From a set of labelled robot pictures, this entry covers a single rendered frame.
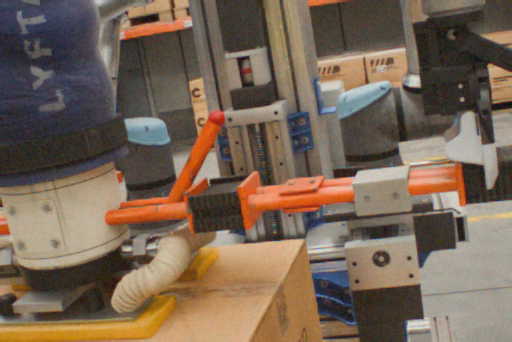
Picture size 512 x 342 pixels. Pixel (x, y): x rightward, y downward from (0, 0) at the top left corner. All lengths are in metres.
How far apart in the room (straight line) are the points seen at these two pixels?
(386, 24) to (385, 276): 8.09
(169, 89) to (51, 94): 8.94
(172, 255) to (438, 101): 0.39
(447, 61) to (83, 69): 0.47
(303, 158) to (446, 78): 0.83
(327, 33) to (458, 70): 8.55
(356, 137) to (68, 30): 0.69
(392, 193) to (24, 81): 0.49
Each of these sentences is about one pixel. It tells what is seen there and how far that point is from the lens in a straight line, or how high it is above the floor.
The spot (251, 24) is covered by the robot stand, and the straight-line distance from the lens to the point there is 1.53.
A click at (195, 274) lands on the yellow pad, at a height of 1.09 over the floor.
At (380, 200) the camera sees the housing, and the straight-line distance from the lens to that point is 0.88.
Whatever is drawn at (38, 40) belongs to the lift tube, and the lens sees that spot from 0.94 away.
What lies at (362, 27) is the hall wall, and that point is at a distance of 9.36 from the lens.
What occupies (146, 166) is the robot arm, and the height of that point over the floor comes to 1.17.
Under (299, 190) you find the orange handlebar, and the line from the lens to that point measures 0.89.
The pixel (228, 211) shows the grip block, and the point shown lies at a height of 1.20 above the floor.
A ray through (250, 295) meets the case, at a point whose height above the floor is 1.08.
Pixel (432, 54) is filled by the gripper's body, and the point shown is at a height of 1.37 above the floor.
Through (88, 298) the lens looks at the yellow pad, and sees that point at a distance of 0.97.
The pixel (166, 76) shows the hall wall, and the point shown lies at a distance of 9.85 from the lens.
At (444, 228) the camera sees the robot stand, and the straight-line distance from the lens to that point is 1.61.
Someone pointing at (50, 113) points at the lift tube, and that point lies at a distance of 0.94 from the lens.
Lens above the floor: 1.44
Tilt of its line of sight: 12 degrees down
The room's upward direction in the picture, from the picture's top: 10 degrees counter-clockwise
